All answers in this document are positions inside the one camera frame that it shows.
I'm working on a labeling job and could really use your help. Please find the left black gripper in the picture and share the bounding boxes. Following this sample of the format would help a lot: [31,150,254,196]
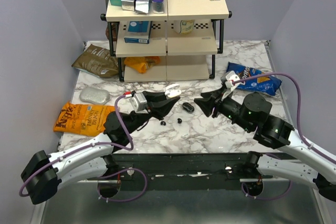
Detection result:
[125,91,180,135]

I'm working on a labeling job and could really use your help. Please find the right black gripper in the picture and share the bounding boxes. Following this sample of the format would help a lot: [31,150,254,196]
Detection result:
[193,86,253,132]

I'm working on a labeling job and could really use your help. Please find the white earbud charging case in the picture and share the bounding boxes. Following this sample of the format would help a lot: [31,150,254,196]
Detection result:
[164,83,182,99]

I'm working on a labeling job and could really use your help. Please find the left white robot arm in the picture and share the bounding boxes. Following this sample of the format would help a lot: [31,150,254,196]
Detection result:
[18,91,181,205]

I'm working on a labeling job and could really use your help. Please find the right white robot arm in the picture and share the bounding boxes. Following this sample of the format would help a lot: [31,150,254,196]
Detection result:
[194,89,335,201]

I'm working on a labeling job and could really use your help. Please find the black earbud charging case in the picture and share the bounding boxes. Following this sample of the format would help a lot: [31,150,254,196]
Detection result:
[182,102,195,113]

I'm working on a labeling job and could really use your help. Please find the orange snack bag on shelf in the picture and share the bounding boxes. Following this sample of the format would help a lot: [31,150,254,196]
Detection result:
[124,56,161,73]

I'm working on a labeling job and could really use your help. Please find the blue Doritos chip bag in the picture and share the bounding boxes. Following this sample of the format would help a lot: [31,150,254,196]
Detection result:
[226,62,282,96]

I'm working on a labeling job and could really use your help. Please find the beige three-tier shelf rack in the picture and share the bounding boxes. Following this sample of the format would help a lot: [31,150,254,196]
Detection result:
[100,0,232,82]

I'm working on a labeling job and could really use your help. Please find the silver glitter pouch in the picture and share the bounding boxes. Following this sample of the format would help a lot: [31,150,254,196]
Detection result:
[79,87,110,105]

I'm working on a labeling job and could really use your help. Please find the orange Kettle chip bag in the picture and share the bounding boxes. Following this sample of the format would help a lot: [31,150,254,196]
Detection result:
[53,102,115,137]

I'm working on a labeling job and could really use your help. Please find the blue white box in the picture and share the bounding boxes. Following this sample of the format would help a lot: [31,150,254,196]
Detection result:
[124,21,152,44]

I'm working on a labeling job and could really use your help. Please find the brown snack bag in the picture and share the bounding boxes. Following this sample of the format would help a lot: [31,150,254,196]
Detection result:
[71,45,119,79]

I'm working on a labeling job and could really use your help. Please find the white yellow cup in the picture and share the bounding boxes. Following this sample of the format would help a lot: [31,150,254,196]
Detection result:
[173,20,195,35]

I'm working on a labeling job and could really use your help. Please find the dark brown bag behind shelf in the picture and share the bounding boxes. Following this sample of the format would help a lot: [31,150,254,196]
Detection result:
[106,23,117,41]

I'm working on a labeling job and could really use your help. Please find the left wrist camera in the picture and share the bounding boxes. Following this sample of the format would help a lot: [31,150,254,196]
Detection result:
[130,92,147,113]

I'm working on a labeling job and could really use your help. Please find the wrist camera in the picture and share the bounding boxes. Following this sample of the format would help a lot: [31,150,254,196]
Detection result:
[130,92,147,113]
[221,71,240,99]

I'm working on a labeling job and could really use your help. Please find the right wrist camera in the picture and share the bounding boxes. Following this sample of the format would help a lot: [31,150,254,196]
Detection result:
[221,71,240,99]

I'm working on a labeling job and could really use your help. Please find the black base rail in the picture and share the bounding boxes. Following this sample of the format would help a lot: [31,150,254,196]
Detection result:
[103,153,264,195]

